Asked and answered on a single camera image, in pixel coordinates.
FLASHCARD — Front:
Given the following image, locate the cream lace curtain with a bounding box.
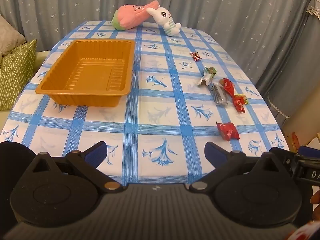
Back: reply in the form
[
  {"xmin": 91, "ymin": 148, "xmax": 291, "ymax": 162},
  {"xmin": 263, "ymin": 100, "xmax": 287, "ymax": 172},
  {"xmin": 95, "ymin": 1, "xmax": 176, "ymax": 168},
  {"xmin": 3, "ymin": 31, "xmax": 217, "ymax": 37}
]
[{"xmin": 305, "ymin": 0, "xmax": 320, "ymax": 21}]

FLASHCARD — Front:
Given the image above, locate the orange plastic tray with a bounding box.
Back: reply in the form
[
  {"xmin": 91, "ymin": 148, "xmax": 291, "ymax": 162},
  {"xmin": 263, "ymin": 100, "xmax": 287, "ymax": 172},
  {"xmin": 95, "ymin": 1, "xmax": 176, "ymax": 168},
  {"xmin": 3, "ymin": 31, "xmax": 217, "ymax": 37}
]
[{"xmin": 35, "ymin": 39, "xmax": 136, "ymax": 107}]

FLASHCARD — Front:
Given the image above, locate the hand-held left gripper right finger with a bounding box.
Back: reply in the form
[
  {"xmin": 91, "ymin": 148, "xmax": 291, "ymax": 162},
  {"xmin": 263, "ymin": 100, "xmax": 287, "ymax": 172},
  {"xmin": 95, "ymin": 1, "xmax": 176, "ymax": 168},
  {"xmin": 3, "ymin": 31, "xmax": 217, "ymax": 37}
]
[{"xmin": 189, "ymin": 142, "xmax": 288, "ymax": 193}]

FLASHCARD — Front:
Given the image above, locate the clear snack packet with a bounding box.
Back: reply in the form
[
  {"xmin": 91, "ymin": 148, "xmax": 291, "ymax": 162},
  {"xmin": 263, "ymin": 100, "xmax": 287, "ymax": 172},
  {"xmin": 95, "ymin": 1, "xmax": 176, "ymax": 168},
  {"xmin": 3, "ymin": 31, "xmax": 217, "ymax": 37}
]
[{"xmin": 212, "ymin": 82, "xmax": 229, "ymax": 105}]

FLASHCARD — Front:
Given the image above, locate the flat red snack packet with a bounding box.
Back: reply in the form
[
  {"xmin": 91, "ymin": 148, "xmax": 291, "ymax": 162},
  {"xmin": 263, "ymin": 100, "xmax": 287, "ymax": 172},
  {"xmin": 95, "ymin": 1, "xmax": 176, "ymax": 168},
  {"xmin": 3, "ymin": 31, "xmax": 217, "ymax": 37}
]
[{"xmin": 231, "ymin": 94, "xmax": 247, "ymax": 113}]

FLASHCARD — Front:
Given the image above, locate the grey star print curtain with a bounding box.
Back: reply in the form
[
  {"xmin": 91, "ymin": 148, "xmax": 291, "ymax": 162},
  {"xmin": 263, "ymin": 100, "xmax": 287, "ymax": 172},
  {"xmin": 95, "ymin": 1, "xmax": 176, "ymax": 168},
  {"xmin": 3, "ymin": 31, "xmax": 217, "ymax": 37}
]
[{"xmin": 0, "ymin": 0, "xmax": 320, "ymax": 120}]

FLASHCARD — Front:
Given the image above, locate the red twisted candy wrapper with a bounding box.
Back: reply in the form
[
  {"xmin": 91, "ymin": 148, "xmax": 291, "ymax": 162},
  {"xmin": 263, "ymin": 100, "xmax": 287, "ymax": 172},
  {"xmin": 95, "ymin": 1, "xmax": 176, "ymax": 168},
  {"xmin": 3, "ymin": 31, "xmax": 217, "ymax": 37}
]
[{"xmin": 219, "ymin": 78, "xmax": 235, "ymax": 97}]

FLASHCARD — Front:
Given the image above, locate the beige pillow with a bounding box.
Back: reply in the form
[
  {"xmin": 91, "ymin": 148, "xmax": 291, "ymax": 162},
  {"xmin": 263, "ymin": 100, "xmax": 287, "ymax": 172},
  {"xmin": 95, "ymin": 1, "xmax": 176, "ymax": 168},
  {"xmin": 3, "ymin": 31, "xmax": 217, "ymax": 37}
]
[{"xmin": 0, "ymin": 14, "xmax": 26, "ymax": 57}]

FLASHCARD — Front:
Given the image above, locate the red snack packet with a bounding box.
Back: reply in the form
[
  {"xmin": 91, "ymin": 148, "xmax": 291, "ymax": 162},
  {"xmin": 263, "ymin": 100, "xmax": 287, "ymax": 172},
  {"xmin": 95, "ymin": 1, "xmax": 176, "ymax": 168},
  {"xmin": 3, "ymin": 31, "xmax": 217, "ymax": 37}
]
[
  {"xmin": 231, "ymin": 94, "xmax": 247, "ymax": 113},
  {"xmin": 216, "ymin": 122, "xmax": 240, "ymax": 140}
]

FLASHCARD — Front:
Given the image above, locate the silver green snack wrapper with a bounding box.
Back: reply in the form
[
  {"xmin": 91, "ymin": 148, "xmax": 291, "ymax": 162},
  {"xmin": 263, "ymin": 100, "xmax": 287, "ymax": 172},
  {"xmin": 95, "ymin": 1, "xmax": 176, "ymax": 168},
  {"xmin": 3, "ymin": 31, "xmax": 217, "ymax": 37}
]
[{"xmin": 198, "ymin": 68, "xmax": 213, "ymax": 87}]

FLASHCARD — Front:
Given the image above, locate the person's right hand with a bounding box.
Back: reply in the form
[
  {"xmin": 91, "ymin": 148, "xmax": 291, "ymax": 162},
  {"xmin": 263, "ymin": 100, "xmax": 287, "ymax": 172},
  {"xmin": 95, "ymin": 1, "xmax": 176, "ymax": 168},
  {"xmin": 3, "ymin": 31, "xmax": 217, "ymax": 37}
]
[{"xmin": 310, "ymin": 189, "xmax": 320, "ymax": 219}]

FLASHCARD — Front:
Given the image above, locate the orange object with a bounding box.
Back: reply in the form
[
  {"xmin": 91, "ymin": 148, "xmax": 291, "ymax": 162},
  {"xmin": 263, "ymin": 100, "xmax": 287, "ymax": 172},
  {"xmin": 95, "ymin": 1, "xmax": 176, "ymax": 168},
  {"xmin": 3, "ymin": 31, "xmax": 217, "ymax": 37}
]
[{"xmin": 291, "ymin": 132, "xmax": 300, "ymax": 151}]

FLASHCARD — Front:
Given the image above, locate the green zigzag pillow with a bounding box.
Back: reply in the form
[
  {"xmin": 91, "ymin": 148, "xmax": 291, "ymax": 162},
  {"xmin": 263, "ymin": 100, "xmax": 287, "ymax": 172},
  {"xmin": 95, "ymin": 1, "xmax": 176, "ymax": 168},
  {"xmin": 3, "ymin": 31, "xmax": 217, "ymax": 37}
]
[{"xmin": 0, "ymin": 39, "xmax": 38, "ymax": 111}]

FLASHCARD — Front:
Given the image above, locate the pink plush toy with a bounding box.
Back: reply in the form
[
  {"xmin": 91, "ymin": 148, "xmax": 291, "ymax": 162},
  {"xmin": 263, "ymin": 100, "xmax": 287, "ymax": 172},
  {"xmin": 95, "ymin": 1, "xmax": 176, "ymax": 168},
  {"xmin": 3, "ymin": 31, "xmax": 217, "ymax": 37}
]
[{"xmin": 112, "ymin": 0, "xmax": 162, "ymax": 30}]

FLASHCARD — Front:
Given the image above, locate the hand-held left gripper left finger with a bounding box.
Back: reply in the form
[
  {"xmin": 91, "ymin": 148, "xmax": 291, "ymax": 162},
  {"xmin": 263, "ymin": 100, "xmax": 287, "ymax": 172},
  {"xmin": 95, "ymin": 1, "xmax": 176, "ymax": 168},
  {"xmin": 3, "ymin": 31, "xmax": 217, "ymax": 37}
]
[{"xmin": 25, "ymin": 141, "xmax": 120, "ymax": 193}]

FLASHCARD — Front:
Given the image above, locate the white bunny plush toy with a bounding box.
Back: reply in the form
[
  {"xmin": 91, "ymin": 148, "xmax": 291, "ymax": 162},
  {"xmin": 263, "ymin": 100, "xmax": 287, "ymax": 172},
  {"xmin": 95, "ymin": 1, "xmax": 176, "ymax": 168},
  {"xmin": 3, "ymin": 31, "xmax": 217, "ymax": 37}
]
[{"xmin": 146, "ymin": 7, "xmax": 182, "ymax": 36}]

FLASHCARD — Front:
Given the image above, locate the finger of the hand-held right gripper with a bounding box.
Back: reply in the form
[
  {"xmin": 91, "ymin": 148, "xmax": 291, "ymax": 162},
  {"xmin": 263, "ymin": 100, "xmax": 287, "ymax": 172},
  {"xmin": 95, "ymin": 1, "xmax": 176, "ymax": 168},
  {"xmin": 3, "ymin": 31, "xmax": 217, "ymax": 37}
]
[
  {"xmin": 298, "ymin": 145, "xmax": 320, "ymax": 159},
  {"xmin": 270, "ymin": 146, "xmax": 299, "ymax": 178}
]

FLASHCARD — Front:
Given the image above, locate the blue checked tablecloth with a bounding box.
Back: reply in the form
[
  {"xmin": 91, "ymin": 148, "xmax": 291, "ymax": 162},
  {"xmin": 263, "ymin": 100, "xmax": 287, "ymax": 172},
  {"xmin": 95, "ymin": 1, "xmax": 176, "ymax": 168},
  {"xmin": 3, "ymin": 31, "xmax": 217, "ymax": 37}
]
[{"xmin": 0, "ymin": 20, "xmax": 290, "ymax": 188}]

